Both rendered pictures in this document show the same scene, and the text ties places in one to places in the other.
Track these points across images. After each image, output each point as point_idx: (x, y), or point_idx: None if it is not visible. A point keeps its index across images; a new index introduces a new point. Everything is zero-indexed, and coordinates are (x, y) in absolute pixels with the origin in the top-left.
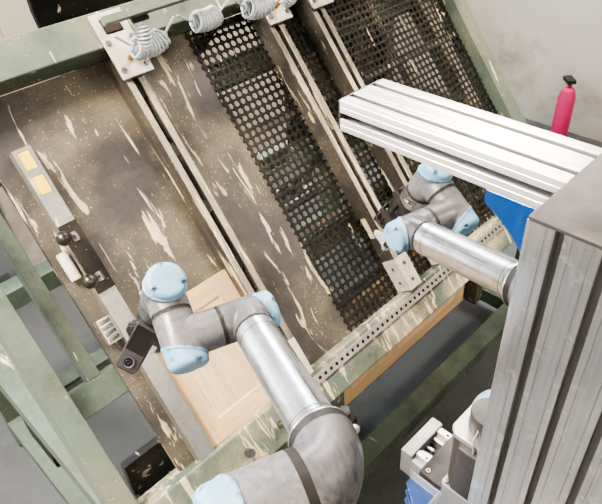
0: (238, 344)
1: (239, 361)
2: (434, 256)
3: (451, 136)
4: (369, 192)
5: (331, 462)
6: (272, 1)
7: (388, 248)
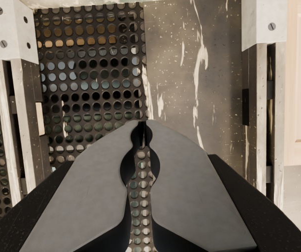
0: None
1: None
2: None
3: None
4: (15, 171)
5: None
6: None
7: (169, 135)
